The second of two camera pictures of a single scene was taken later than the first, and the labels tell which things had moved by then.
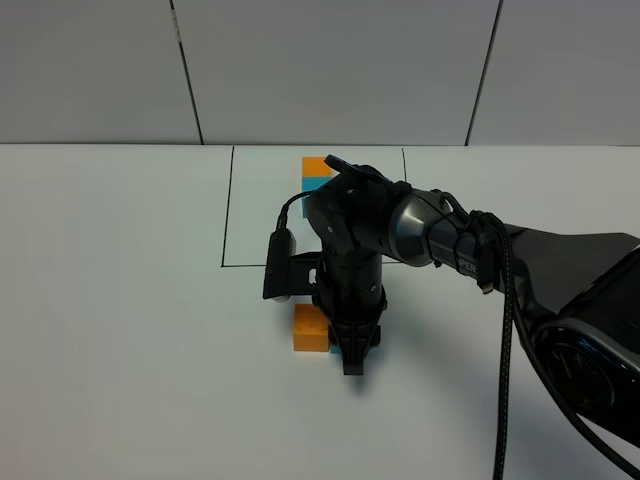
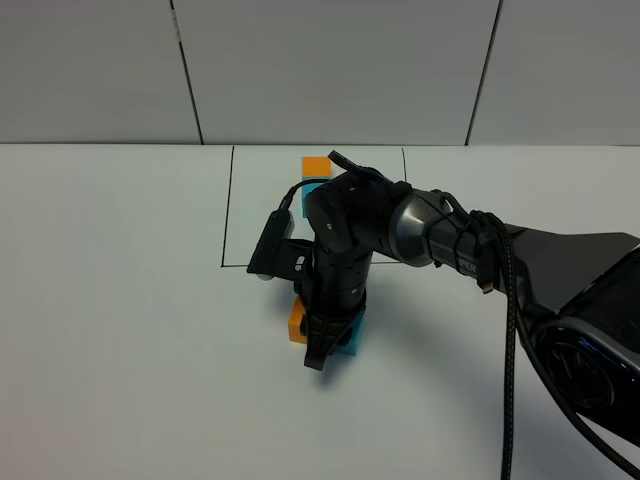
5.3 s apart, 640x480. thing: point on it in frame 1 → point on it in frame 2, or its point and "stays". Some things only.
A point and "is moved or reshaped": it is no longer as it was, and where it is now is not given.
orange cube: x=311 y=329 is moved or reshaped
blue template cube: x=310 y=183 stays
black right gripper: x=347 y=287 → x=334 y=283
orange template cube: x=315 y=166 stays
